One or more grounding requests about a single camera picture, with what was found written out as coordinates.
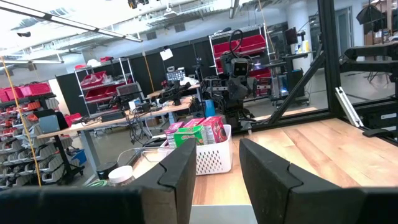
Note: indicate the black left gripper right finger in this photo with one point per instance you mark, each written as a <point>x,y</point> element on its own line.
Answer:
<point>273,186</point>

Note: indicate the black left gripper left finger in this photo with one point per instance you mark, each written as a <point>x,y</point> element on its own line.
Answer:
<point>177,180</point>

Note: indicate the white perforated plastic basket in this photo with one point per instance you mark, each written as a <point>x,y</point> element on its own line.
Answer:
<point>214,158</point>

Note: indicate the green Apple Jacks box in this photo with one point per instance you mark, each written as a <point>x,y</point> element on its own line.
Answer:
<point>189,135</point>

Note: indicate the pink cereal box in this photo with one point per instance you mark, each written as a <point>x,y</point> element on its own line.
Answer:
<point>171,133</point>

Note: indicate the red Froot Loops box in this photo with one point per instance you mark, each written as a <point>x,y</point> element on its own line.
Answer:
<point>216,129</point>
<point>194,122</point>

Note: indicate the white-lid spice jar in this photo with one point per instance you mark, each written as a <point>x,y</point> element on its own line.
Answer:
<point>121,174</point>

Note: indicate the green-label oregano glass jar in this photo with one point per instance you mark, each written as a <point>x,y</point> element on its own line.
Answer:
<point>98,184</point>

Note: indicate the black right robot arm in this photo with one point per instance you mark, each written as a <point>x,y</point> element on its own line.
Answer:
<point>236,112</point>

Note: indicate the black bench robot arm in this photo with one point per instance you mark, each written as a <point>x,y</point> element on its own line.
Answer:
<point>174,91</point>

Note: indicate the blue bucket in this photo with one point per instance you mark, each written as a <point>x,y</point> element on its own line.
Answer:
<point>210,109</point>

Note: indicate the clear plastic bin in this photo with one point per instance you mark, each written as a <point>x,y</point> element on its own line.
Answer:
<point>146,155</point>

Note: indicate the grey plastic bin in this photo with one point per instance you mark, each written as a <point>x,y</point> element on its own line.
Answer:
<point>222,214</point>

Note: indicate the black equipment stand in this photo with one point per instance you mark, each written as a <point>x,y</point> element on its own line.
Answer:
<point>292,35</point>

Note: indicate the white paper sign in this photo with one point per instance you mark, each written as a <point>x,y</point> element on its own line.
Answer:
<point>166,54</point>

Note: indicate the wooden-top workbench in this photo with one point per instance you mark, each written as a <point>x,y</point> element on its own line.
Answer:
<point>102,122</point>

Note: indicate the blue crate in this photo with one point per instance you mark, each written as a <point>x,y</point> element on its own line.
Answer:
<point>79,157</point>

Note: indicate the grey instrument box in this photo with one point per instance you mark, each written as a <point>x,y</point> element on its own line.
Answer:
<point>128,89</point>

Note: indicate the grey laptop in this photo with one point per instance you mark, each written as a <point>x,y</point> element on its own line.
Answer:
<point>49,124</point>

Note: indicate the black studio light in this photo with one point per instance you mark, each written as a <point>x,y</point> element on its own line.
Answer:
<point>370,15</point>

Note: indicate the black rack small bins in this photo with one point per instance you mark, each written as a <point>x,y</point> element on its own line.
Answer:
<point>31,90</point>

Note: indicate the long ceiling light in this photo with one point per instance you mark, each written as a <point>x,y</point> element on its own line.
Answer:
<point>77,23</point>

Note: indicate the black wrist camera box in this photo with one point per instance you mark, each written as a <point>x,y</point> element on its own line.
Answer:
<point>241,67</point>

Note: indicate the black aluminium table frame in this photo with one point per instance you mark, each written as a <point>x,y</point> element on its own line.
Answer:
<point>329,62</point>

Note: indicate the silver aluminium bracket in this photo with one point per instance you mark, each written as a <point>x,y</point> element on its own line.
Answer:
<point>348,107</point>

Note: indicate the black desk frame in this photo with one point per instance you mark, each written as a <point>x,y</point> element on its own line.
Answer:
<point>367,67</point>

